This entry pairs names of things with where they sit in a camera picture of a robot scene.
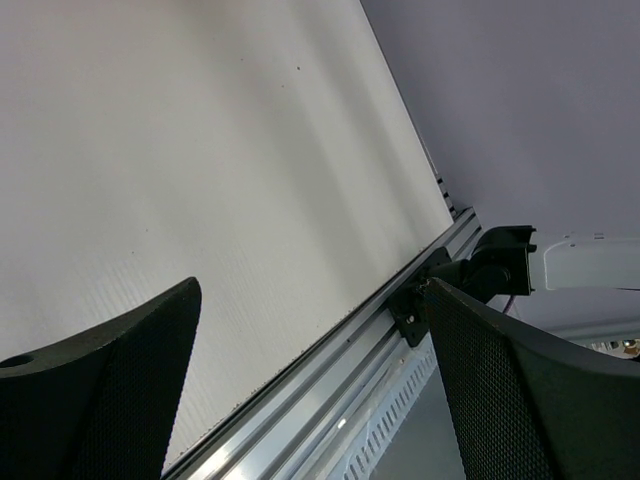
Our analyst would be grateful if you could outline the perforated cable duct strip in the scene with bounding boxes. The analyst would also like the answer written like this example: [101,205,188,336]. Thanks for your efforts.
[327,336,437,479]

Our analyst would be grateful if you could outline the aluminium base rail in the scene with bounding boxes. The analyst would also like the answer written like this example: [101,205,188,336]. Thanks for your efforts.
[166,208,482,479]

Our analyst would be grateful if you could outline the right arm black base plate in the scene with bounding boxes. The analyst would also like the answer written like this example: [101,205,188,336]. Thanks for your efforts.
[386,247,451,348]

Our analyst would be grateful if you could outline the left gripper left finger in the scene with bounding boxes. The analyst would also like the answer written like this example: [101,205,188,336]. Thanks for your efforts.
[1,277,201,479]

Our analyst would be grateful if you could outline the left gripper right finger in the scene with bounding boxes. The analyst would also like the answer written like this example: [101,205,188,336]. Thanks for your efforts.
[424,279,639,479]

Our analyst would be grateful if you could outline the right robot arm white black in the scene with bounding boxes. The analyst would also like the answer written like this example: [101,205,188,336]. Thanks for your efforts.
[427,225,639,304]

